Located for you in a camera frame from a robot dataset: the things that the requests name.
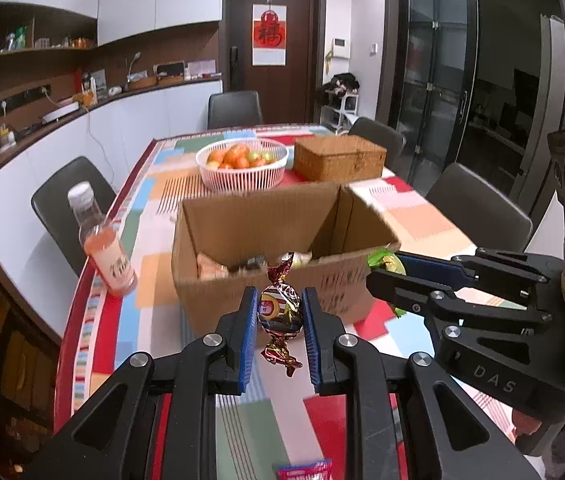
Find light green candy packet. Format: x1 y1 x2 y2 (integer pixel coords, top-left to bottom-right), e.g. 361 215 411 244
366 248 407 319

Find red foil candy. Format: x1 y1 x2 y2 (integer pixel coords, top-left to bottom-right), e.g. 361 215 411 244
258 252 304 378

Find beige snack packet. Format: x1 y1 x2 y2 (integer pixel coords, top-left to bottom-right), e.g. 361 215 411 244
197 252 229 281

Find white candy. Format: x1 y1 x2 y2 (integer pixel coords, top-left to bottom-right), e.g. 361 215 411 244
292 252 313 268

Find black cookie packet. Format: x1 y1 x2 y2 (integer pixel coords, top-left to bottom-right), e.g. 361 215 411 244
228 255 267 273

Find right hand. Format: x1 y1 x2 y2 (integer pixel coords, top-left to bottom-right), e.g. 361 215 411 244
511 410 542 437

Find grey chair right near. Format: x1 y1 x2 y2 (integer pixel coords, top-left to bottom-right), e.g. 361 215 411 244
426 162 533 252

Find grey chair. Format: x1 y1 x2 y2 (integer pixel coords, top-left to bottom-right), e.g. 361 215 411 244
426 162 533 252
349 117 406 169
30 155 118 276

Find brown cardboard box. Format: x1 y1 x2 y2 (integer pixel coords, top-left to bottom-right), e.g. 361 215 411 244
172 182 401 336

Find grey chair right far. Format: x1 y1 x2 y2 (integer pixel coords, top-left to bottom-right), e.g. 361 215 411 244
349 117 406 169

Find woven wicker basket box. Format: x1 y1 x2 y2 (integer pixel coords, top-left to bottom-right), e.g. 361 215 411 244
293 136 387 183

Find pink drink bottle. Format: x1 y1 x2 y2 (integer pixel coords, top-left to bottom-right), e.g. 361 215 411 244
68 181 136 297

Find white shoe rack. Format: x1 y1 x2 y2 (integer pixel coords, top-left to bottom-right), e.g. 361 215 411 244
319 91 359 134

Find white fruit basket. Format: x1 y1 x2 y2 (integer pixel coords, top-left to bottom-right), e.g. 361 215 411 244
196 138 289 193

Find grey chair left side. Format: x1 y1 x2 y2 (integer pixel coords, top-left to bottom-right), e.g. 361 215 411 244
30 155 118 276

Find oranges in basket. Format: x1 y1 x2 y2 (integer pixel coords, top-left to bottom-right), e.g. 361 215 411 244
205 143 278 170

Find glass door cabinet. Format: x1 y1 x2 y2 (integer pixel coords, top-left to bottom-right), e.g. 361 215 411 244
389 0 479 195

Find white intercom panel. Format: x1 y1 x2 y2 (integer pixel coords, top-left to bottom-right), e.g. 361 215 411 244
331 38 351 60

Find grey chair far end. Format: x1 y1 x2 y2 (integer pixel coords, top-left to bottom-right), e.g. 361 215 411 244
208 90 263 129

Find dark brown door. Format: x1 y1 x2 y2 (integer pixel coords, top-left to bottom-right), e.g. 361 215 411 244
220 0 326 124

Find red fu poster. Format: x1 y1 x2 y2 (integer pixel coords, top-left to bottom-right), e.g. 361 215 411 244
251 3 288 66

